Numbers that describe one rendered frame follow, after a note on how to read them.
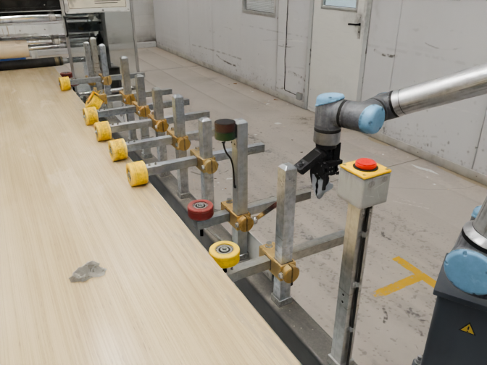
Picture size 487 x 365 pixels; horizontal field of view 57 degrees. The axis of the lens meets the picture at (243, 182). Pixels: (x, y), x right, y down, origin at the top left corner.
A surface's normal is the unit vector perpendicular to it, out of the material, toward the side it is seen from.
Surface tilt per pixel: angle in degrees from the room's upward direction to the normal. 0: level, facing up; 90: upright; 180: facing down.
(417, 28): 90
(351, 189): 90
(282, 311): 0
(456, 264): 95
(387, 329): 0
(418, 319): 0
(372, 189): 90
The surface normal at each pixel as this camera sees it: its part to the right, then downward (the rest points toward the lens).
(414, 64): -0.88, 0.21
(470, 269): -0.65, 0.40
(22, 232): 0.00, -0.90
